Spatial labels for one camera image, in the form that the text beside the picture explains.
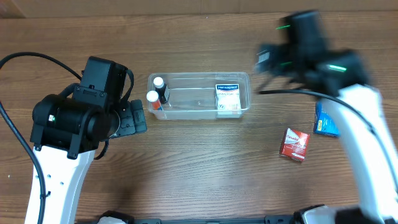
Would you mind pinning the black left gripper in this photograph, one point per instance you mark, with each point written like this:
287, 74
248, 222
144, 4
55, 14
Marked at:
137, 117

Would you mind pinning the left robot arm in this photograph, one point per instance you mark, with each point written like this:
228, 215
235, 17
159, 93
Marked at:
67, 130

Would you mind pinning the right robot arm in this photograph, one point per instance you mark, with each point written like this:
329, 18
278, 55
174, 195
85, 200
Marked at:
340, 81

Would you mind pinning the red Panadol ActiFast box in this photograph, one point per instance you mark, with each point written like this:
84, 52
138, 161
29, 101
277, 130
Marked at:
294, 145

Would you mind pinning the orange tube white cap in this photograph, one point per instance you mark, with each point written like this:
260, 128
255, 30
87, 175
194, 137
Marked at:
153, 98

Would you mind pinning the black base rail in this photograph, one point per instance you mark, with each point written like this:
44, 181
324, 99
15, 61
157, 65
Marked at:
217, 221

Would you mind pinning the dark bottle white cap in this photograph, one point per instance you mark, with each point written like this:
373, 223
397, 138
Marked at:
162, 89

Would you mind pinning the white Hansaplast plaster box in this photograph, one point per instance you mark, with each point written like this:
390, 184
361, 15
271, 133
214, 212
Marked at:
228, 97

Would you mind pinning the clear plastic container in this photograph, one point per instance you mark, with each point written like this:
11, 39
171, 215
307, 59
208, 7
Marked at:
193, 95

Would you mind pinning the blue VapoDrops lozenge box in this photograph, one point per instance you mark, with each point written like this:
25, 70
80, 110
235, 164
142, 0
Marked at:
323, 124

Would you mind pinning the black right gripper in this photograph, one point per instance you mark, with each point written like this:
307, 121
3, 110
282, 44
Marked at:
267, 59

